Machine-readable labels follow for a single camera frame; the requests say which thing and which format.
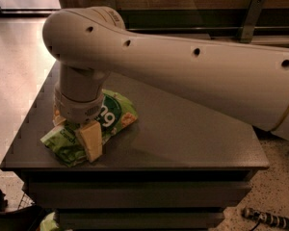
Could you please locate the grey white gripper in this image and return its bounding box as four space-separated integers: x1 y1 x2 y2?
53 84 104 163

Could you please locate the green rice chip bag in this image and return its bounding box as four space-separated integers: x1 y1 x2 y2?
40 90 138 167

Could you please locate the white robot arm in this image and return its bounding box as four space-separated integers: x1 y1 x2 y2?
42 7 289 141

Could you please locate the dark bin with green bag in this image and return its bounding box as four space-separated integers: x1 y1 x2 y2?
0 189 51 231

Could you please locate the grey drawer cabinet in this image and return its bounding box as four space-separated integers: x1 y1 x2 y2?
0 66 269 231

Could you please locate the black white striped tool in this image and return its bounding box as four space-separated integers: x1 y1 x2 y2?
241 207 289 230

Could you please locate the right metal bracket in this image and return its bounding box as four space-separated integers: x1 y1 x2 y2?
237 0 266 43

